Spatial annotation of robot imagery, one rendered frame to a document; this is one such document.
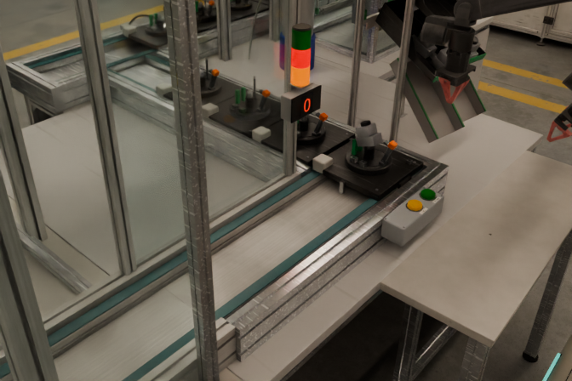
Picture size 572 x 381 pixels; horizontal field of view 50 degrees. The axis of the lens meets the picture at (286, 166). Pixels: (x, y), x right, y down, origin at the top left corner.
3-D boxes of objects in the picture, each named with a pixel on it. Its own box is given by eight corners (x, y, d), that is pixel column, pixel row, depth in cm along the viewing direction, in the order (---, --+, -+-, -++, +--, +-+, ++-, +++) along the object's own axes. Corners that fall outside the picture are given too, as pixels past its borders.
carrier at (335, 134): (355, 139, 202) (357, 105, 195) (307, 167, 186) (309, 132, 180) (299, 115, 215) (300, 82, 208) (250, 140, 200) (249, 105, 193)
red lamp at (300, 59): (313, 65, 162) (314, 47, 159) (301, 70, 159) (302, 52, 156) (299, 59, 165) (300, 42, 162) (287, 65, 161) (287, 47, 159)
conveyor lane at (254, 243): (418, 191, 192) (422, 164, 187) (221, 347, 139) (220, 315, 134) (346, 158, 208) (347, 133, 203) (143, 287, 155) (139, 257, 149)
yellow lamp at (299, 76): (313, 82, 165) (313, 65, 162) (300, 88, 161) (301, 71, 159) (299, 76, 167) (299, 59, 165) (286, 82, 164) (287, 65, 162)
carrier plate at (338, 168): (422, 167, 188) (424, 162, 186) (378, 201, 172) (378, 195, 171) (358, 140, 201) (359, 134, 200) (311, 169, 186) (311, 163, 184)
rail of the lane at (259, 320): (443, 192, 192) (449, 162, 186) (241, 362, 136) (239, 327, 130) (428, 185, 195) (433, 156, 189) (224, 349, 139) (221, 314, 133)
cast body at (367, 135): (383, 141, 181) (378, 118, 179) (374, 146, 178) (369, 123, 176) (361, 142, 187) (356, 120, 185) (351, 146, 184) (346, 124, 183)
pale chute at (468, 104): (477, 115, 209) (486, 110, 205) (452, 127, 202) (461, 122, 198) (439, 42, 211) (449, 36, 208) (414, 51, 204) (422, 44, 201)
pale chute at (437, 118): (455, 131, 200) (465, 126, 196) (428, 143, 193) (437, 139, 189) (416, 54, 202) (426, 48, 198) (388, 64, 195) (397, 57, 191)
